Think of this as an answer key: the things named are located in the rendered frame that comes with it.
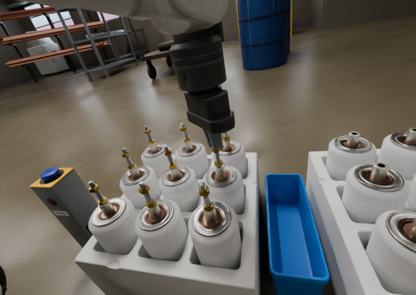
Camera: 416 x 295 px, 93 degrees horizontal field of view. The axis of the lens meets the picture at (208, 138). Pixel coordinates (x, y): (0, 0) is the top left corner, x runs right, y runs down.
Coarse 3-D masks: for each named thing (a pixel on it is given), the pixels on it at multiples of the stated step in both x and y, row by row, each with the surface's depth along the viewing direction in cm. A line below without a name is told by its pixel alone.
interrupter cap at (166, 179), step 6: (180, 168) 52; (186, 168) 52; (168, 174) 51; (180, 174) 51; (186, 174) 50; (162, 180) 49; (168, 180) 49; (174, 180) 49; (180, 180) 48; (168, 186) 48; (174, 186) 47
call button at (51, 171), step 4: (52, 168) 50; (56, 168) 49; (44, 172) 49; (48, 172) 48; (52, 172) 48; (56, 172) 48; (40, 176) 47; (44, 176) 47; (48, 176) 47; (52, 176) 48; (56, 176) 49; (48, 180) 48
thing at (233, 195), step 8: (240, 176) 47; (208, 184) 46; (232, 184) 44; (240, 184) 46; (216, 192) 44; (224, 192) 44; (232, 192) 44; (240, 192) 46; (216, 200) 45; (224, 200) 45; (232, 200) 45; (240, 200) 47; (240, 208) 48
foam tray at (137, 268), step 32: (256, 160) 61; (256, 192) 51; (256, 224) 44; (96, 256) 43; (128, 256) 42; (192, 256) 40; (256, 256) 40; (128, 288) 45; (160, 288) 41; (192, 288) 38; (224, 288) 35; (256, 288) 36
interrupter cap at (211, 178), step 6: (228, 168) 49; (210, 174) 48; (228, 174) 47; (234, 174) 46; (210, 180) 46; (216, 180) 46; (222, 180) 46; (228, 180) 45; (234, 180) 45; (216, 186) 44; (222, 186) 44
